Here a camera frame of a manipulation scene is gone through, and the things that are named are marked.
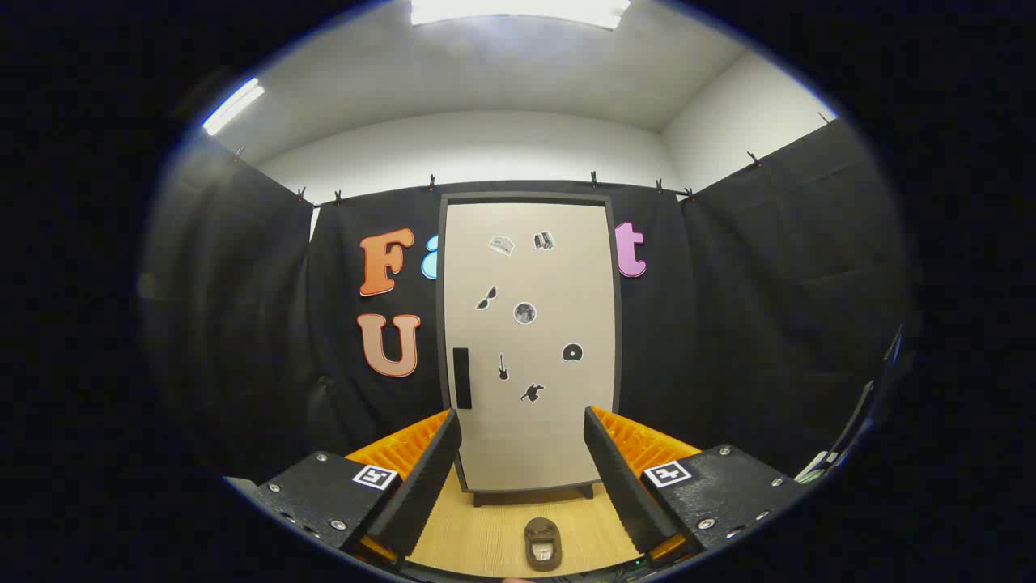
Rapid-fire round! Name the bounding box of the narrow ceiling light strip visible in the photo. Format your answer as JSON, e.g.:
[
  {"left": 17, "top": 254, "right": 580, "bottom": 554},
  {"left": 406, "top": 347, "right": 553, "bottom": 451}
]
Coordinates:
[{"left": 202, "top": 78, "right": 265, "bottom": 137}]

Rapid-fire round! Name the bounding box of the black door handle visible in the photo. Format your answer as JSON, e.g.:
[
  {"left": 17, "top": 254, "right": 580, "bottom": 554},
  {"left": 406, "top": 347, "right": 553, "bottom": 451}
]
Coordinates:
[{"left": 452, "top": 347, "right": 473, "bottom": 410}]

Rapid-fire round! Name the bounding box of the dark grey shoe cabinet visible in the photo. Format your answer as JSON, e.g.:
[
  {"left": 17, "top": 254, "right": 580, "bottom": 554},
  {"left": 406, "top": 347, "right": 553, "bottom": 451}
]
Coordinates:
[{"left": 435, "top": 192, "right": 622, "bottom": 508}]

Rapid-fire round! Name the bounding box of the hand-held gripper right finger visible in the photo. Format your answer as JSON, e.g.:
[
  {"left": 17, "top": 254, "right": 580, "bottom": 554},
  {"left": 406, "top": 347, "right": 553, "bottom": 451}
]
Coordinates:
[{"left": 584, "top": 406, "right": 806, "bottom": 568}]

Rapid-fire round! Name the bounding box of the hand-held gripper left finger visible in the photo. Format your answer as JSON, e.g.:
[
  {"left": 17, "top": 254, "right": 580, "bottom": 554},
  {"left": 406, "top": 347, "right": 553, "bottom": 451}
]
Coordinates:
[{"left": 255, "top": 407, "right": 463, "bottom": 568}]

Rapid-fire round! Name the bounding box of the row of black cloth clips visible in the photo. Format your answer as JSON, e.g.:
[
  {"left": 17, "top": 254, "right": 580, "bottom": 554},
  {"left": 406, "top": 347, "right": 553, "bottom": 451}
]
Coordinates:
[{"left": 233, "top": 112, "right": 834, "bottom": 205}]

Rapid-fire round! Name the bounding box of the brown fuzzy shoe with bow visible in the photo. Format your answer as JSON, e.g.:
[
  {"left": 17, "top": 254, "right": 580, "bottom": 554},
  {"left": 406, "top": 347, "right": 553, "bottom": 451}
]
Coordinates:
[{"left": 523, "top": 517, "right": 562, "bottom": 572}]

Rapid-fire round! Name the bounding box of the dark curved bar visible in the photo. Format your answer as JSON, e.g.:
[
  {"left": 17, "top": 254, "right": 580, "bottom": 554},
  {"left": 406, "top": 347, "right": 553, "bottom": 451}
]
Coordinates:
[{"left": 817, "top": 324, "right": 903, "bottom": 479}]

